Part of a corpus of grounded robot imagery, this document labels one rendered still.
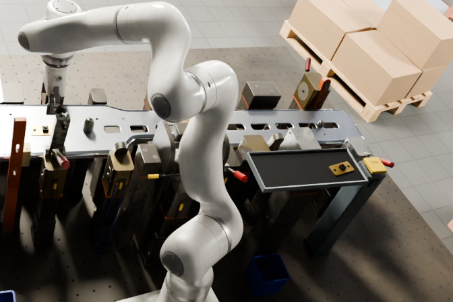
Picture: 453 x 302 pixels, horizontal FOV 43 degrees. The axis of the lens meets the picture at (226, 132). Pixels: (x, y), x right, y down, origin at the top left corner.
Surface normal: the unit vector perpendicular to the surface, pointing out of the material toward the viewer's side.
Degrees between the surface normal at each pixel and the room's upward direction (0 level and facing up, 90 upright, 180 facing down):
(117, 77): 0
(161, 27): 62
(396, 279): 0
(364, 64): 90
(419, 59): 90
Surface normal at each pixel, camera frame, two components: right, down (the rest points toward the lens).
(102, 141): 0.31, -0.70
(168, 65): -0.43, -0.46
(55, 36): 0.00, 0.32
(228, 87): 0.81, 0.18
